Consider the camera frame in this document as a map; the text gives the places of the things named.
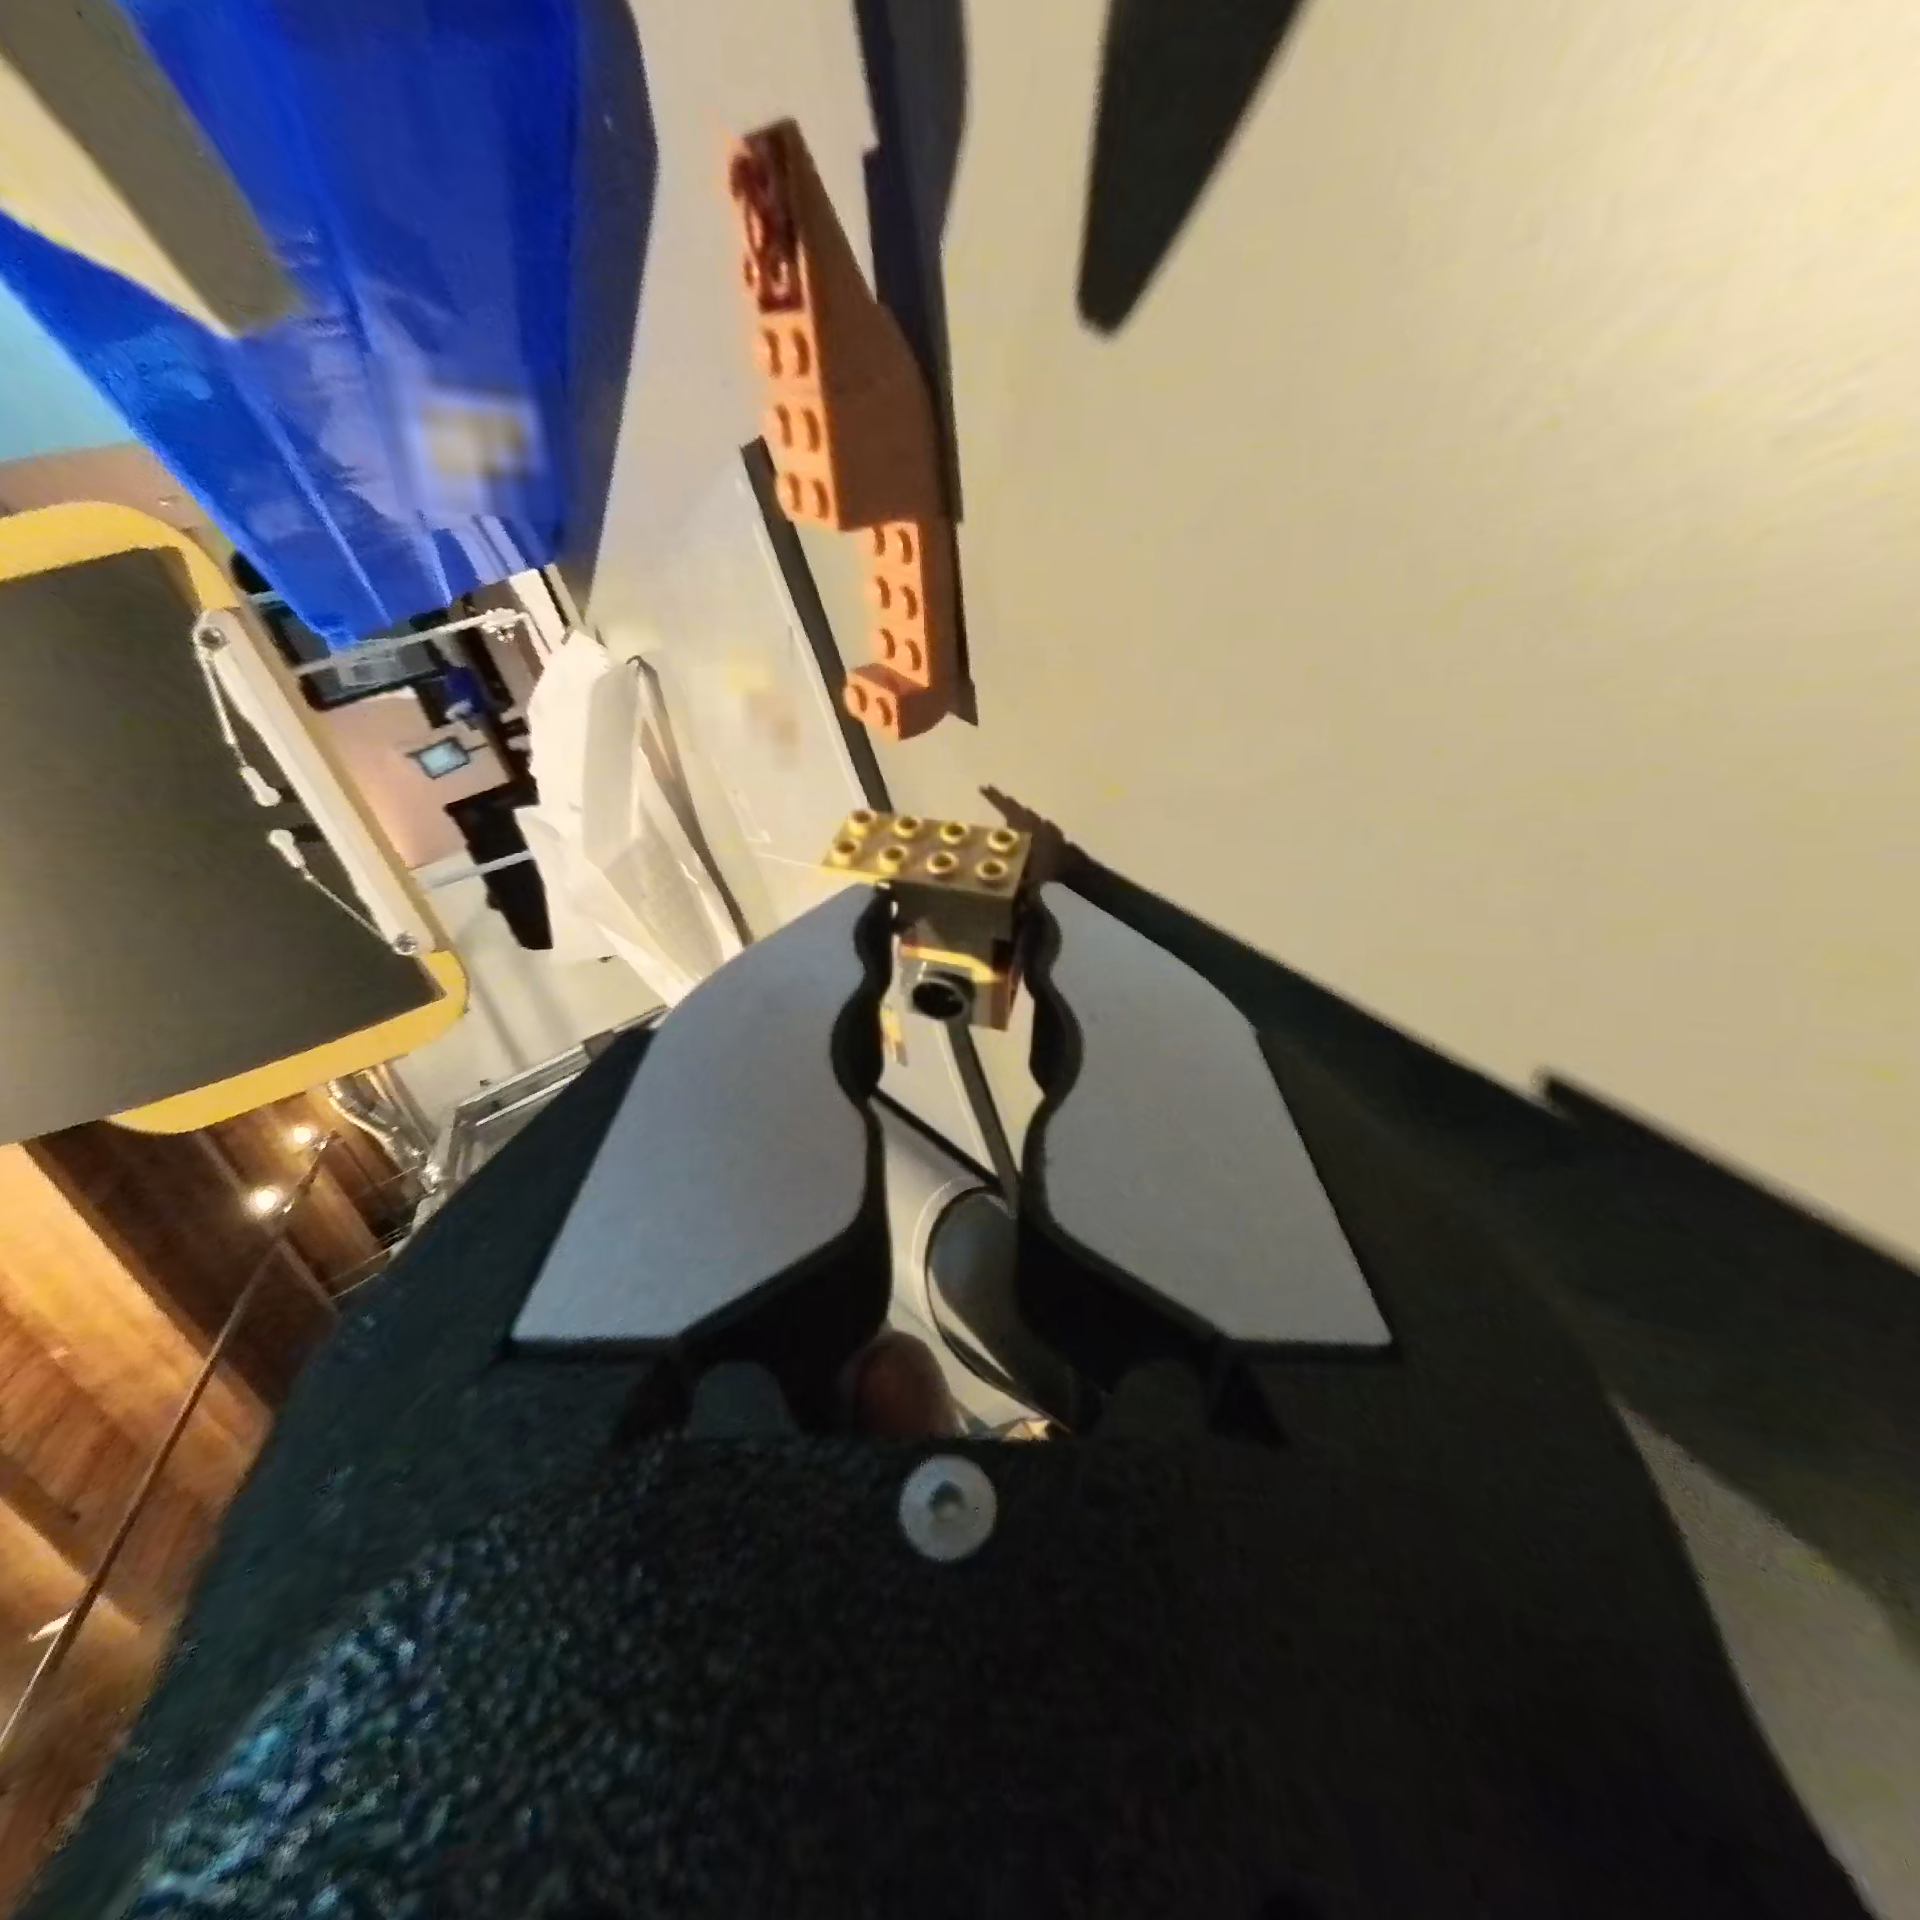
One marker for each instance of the small tan grey brick assembly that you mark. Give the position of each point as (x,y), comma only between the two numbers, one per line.
(959,945)

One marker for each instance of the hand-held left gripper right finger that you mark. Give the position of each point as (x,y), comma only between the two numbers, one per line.
(1202,1171)

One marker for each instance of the crumpled white paper pile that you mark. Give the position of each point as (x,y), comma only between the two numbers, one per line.
(600,810)

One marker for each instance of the grey instruction booklet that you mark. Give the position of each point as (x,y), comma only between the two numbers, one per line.
(706,600)

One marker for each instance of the orange toy brick assembly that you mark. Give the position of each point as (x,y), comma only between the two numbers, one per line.
(843,377)

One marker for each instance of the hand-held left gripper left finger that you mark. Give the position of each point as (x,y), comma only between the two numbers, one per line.
(706,1156)

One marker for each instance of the grey desk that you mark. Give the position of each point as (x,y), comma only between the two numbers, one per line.
(1426,600)

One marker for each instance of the blue plastic bin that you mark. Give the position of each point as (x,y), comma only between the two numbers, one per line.
(420,225)

